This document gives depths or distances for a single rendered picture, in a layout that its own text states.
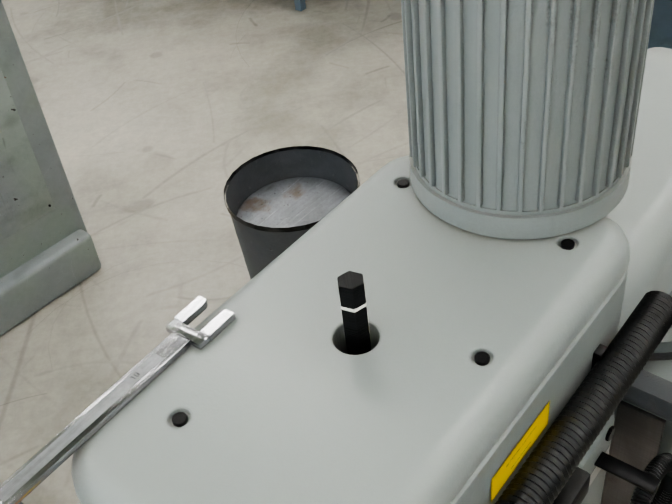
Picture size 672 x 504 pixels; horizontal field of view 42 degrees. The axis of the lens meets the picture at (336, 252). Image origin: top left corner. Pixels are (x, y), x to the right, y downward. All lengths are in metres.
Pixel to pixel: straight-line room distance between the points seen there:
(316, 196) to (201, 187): 1.15
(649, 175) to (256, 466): 0.63
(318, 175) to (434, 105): 2.53
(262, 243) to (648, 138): 1.96
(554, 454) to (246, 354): 0.25
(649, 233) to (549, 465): 0.37
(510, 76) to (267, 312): 0.27
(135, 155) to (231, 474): 3.98
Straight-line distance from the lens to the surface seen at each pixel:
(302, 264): 0.75
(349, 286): 0.64
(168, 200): 4.17
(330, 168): 3.20
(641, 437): 1.19
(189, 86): 5.05
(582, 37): 0.67
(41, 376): 3.52
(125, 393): 0.68
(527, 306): 0.70
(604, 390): 0.76
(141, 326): 3.55
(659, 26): 4.83
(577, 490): 0.85
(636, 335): 0.81
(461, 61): 0.68
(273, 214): 3.10
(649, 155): 1.11
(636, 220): 1.00
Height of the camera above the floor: 2.38
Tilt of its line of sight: 40 degrees down
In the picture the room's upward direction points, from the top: 8 degrees counter-clockwise
